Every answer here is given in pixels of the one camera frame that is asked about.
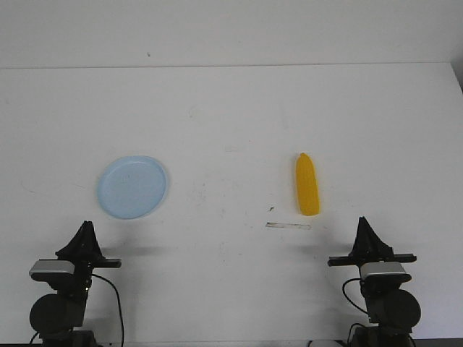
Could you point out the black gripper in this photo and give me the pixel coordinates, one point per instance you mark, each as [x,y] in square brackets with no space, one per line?
[375,245]
[72,251]

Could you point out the light blue round plate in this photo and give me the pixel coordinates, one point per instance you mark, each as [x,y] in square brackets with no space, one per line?
[132,187]

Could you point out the yellow plastic corn cob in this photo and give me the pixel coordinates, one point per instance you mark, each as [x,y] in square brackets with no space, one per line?
[307,186]

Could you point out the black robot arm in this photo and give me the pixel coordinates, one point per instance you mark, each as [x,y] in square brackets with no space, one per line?
[392,312]
[57,318]

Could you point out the clear tape strip on table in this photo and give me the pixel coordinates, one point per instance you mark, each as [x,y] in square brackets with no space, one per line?
[288,225]

